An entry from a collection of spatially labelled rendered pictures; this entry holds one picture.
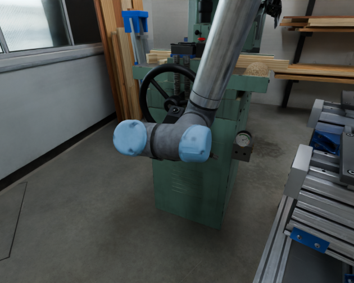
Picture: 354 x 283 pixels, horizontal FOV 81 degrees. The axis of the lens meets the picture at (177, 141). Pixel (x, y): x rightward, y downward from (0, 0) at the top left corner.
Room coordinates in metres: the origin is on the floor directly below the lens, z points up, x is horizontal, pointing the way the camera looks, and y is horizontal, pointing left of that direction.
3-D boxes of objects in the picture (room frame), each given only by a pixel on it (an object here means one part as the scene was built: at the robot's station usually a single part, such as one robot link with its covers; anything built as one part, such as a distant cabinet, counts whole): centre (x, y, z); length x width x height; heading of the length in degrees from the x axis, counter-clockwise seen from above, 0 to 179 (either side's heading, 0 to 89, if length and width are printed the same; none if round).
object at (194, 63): (0.87, -0.05, 0.92); 0.15 x 0.13 x 0.09; 66
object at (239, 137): (0.75, -0.28, 0.65); 0.06 x 0.04 x 0.08; 66
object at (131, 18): (1.92, 0.28, 0.58); 0.27 x 0.25 x 1.16; 72
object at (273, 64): (1.01, -0.21, 0.92); 0.55 x 0.02 x 0.04; 66
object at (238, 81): (0.95, -0.09, 0.87); 0.61 x 0.30 x 0.06; 66
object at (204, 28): (1.07, -0.13, 1.03); 0.14 x 0.07 x 0.09; 156
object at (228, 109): (1.16, -0.17, 0.76); 0.57 x 0.45 x 0.09; 156
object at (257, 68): (0.87, -0.32, 0.92); 0.14 x 0.09 x 0.04; 156
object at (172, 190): (1.16, -0.17, 0.36); 0.58 x 0.45 x 0.71; 156
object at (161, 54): (1.06, -0.14, 0.93); 0.60 x 0.02 x 0.05; 66
